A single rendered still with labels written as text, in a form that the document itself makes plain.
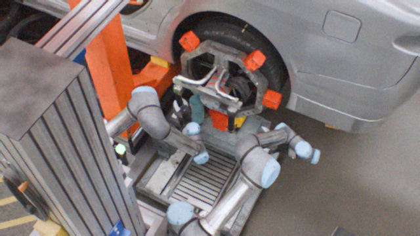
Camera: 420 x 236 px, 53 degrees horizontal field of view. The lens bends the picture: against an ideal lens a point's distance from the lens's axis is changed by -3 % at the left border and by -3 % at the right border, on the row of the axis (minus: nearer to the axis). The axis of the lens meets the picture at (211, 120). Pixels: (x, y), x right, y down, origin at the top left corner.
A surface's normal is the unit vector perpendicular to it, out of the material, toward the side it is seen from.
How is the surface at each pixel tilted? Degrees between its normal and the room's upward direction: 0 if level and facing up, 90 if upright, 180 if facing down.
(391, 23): 80
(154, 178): 0
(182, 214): 7
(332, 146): 0
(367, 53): 90
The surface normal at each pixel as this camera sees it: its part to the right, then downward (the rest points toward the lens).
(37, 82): 0.00, -0.59
